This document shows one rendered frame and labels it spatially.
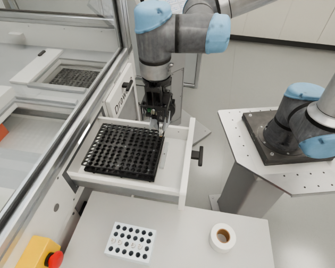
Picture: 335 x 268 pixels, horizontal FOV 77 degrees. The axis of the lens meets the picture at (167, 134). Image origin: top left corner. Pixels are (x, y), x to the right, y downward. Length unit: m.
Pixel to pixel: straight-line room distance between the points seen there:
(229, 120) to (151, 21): 0.66
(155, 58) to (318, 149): 0.50
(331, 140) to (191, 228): 0.45
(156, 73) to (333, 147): 0.51
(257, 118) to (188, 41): 0.62
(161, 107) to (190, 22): 0.21
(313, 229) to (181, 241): 1.22
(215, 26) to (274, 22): 3.10
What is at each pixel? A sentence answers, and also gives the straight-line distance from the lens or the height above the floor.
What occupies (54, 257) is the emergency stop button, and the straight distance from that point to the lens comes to 0.60.
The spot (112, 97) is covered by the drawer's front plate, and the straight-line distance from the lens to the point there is 0.84.
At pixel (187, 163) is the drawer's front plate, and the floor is 0.93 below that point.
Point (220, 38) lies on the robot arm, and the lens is 0.47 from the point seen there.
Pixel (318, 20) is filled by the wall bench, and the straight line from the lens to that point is 3.66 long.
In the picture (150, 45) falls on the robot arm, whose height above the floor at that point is 1.23.
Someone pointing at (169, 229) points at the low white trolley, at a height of 0.76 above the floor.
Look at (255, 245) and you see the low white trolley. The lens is 0.73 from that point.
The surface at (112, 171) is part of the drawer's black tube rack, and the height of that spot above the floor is 0.87.
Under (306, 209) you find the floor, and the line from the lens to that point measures 1.82.
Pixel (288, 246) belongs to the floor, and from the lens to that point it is 1.65.
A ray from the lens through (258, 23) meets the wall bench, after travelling 3.53.
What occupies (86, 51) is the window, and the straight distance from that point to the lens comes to 0.74.
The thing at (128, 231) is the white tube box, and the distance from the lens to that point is 0.67.
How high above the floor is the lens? 1.43
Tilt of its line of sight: 48 degrees down
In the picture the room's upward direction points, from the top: straight up
